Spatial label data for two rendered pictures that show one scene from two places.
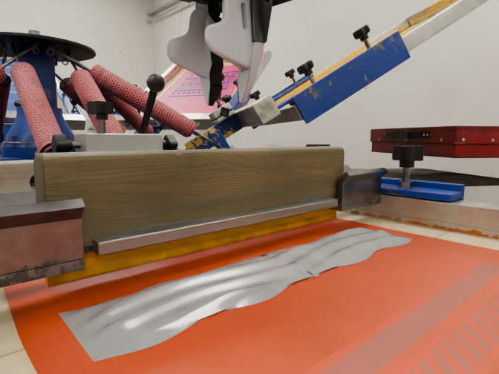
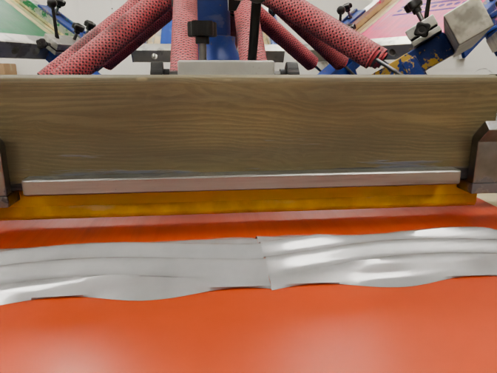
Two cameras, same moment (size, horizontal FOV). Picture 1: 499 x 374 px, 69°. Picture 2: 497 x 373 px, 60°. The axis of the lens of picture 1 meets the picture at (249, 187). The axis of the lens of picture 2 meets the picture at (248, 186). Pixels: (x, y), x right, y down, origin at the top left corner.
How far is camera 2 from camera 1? 0.20 m
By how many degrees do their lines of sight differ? 35
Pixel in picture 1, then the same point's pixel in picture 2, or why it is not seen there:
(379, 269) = (404, 311)
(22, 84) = (176, 9)
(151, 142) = (259, 72)
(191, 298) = (65, 269)
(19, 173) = not seen: hidden behind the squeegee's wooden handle
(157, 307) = (13, 268)
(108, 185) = (42, 115)
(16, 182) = not seen: hidden behind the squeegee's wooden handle
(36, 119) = (174, 47)
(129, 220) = (73, 160)
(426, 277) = (477, 358)
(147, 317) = not seen: outside the picture
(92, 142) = (185, 71)
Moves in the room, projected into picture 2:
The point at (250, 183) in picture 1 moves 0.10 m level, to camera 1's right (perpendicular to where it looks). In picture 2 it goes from (267, 129) to (419, 141)
